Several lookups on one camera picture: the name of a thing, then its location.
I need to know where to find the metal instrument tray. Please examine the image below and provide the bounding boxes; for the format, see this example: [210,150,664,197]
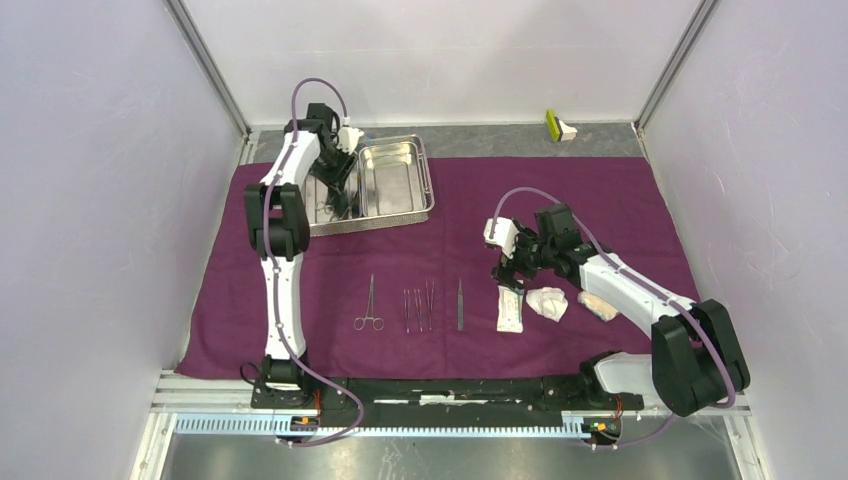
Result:
[302,134,435,237]

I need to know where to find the beige gauze roll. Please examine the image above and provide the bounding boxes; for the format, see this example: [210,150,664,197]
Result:
[577,291,619,322]

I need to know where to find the steel scalpel handle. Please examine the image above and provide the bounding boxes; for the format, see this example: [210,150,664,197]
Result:
[425,279,435,331]
[457,278,464,332]

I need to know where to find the purple cloth wrap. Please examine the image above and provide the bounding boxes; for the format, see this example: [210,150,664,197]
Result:
[176,156,731,380]

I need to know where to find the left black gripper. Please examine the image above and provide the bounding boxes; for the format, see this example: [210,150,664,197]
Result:
[311,141,359,194]

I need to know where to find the yellow green white object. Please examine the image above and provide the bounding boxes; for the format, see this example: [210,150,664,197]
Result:
[545,109,578,143]

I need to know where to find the steel surgical scissors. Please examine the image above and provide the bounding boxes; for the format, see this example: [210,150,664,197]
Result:
[316,188,351,220]

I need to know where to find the white gauze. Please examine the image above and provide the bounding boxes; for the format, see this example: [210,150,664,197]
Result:
[525,287,569,322]

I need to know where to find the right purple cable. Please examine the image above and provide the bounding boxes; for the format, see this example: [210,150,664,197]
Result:
[490,186,738,452]

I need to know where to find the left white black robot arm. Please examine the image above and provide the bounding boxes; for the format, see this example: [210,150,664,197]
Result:
[244,103,359,409]

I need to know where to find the white sterile packet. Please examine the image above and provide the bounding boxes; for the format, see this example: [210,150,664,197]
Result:
[496,285,524,334]

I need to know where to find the aluminium frame rail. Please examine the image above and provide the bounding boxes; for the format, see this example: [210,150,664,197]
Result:
[131,370,771,479]

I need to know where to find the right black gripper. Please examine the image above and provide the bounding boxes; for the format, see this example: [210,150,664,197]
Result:
[491,222,556,295]

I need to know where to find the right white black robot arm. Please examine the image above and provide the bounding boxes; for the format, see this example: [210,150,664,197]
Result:
[483,203,751,417]

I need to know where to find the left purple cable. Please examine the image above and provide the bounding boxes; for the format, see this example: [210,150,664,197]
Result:
[260,78,366,449]

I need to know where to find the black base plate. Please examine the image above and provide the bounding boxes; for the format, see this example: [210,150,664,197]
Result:
[250,374,644,428]

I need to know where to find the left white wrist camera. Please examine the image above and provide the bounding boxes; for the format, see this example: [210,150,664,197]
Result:
[336,116,365,154]

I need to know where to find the purple cable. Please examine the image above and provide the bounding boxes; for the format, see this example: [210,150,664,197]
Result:
[260,78,366,449]
[490,186,738,452]

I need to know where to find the steel forceps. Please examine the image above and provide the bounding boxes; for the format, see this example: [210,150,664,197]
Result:
[413,289,423,332]
[353,275,385,331]

